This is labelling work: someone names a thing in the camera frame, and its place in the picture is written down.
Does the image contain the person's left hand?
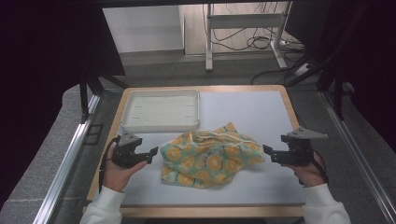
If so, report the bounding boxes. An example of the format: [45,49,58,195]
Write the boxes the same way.
[102,146,149,193]

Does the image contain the white plastic tray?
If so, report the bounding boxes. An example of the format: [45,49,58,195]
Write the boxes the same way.
[120,89,202,133]

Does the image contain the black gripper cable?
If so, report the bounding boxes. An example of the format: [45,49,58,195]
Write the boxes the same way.
[98,135,121,194]
[298,150,330,187]

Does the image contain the aluminium rail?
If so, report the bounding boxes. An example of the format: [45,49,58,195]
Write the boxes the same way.
[319,90,396,224]
[32,93,101,224]

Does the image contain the bundle of floor cables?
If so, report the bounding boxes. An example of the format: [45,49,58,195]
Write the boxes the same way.
[202,2,307,54]

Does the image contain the floral drawstring cloth bag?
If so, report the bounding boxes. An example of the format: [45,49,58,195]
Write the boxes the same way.
[159,121,265,189]

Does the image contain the white table mat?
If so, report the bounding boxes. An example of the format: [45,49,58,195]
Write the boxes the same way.
[116,90,307,207]

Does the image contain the dark curtain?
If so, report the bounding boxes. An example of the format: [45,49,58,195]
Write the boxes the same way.
[0,0,126,206]
[284,0,396,152]

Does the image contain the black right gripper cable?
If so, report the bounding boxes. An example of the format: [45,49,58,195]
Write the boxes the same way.
[298,150,330,187]

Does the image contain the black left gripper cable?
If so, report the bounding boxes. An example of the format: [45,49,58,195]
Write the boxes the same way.
[98,135,121,194]

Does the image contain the person's right hand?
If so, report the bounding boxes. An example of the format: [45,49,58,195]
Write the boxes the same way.
[281,150,328,189]

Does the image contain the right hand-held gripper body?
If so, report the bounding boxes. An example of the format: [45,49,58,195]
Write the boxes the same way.
[280,126,329,167]

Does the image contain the black floor bracket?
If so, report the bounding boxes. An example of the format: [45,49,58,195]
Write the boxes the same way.
[83,123,105,146]

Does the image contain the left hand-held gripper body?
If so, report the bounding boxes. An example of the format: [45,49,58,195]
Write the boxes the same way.
[111,130,149,170]

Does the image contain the black metal stand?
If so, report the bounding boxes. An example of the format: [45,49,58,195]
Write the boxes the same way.
[78,72,129,124]
[286,55,347,121]

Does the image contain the white metal desk frame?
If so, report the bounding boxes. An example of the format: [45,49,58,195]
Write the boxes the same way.
[205,1,292,73]

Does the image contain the white power strip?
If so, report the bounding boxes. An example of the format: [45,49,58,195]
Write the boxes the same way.
[293,63,313,77]

